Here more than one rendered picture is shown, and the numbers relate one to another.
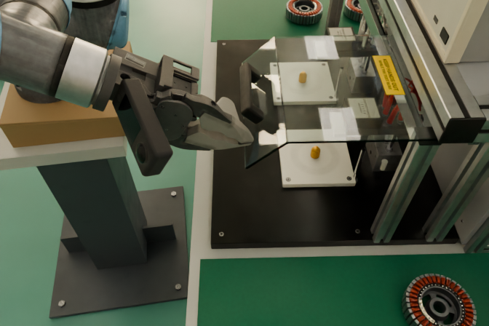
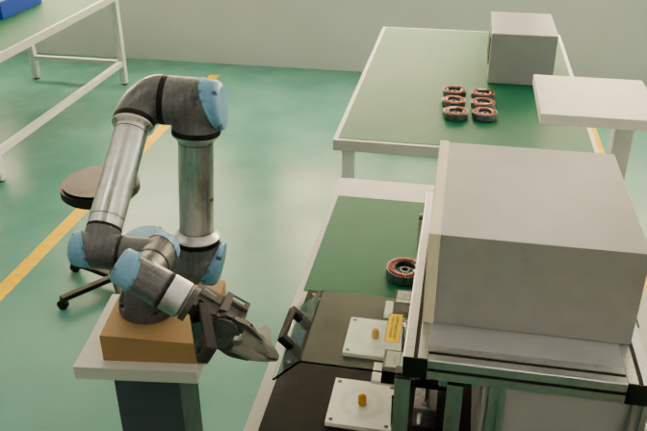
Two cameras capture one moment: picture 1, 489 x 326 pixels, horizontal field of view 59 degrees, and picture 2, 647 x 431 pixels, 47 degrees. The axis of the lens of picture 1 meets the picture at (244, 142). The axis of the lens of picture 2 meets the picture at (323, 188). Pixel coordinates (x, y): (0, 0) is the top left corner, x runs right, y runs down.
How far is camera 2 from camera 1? 94 cm
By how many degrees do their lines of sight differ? 24
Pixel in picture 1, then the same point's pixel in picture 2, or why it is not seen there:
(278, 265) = not seen: outside the picture
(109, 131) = (187, 357)
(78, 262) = not seen: outside the picture
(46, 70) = (157, 291)
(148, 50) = (259, 294)
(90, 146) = (168, 368)
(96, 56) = (186, 286)
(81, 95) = (171, 308)
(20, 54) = (145, 280)
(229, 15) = (329, 267)
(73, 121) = (159, 342)
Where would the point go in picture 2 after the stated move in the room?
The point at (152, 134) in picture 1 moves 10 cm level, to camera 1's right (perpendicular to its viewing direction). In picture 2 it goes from (207, 336) to (259, 342)
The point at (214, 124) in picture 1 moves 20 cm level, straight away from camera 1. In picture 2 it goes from (250, 341) to (269, 282)
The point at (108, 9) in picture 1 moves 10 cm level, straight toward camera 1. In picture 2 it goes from (207, 253) to (206, 276)
